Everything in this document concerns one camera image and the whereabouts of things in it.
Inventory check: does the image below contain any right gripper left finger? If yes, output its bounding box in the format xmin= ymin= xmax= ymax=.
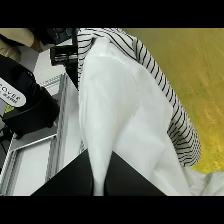
xmin=31 ymin=148 xmax=95 ymax=197

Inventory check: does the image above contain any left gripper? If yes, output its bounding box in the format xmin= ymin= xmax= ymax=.
xmin=49 ymin=43 xmax=80 ymax=91

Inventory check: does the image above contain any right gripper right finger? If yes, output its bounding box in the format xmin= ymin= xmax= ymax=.
xmin=104 ymin=151 xmax=166 ymax=197

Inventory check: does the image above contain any white garment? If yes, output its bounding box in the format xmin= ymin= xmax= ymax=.
xmin=78 ymin=36 xmax=224 ymax=197

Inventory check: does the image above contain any silver frame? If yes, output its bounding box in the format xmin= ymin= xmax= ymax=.
xmin=0 ymin=39 xmax=88 ymax=197

